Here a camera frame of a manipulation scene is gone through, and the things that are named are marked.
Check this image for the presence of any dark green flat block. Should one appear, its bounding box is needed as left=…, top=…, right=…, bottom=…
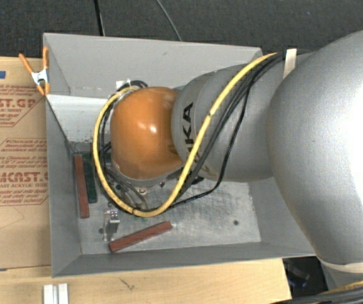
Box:
left=84, top=159, right=98, bottom=205

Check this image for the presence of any red-brown flat block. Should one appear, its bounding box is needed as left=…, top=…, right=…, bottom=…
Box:
left=108, top=220, right=174, bottom=253
left=73, top=154, right=91, bottom=220

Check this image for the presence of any grey metal bin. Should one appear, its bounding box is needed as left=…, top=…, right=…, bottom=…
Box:
left=42, top=32, right=321, bottom=279

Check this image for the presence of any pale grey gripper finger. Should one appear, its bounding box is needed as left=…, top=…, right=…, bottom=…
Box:
left=109, top=210, right=121, bottom=235
left=102, top=210, right=111, bottom=243

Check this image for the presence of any brown cardboard board red print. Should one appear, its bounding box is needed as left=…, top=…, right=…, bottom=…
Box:
left=0, top=54, right=53, bottom=273

